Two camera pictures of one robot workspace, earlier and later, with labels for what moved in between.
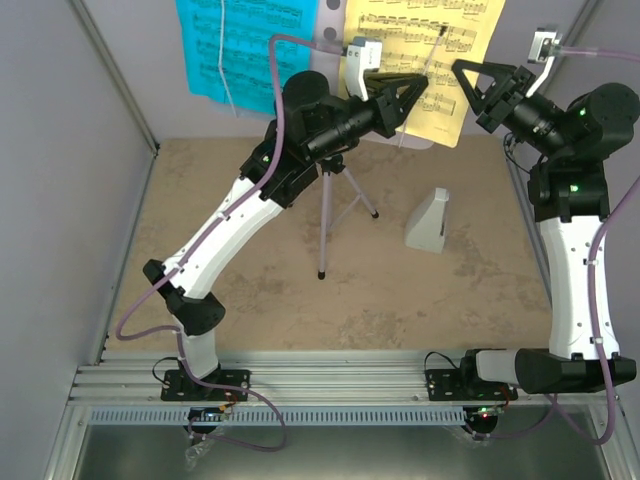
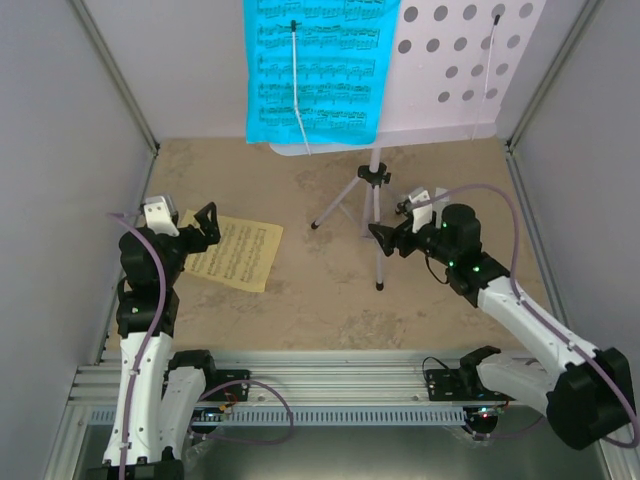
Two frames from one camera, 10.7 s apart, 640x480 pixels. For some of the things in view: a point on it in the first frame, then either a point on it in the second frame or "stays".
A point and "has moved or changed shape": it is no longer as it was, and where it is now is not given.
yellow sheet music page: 427,38 → 243,257
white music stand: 297,56 → 454,65
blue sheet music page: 228,48 has moved or changed shape
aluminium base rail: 300,377 stays
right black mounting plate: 452,385 stays
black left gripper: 388,116 → 211,230
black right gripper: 518,82 → 389,244
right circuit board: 488,411 stays
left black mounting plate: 177,385 stays
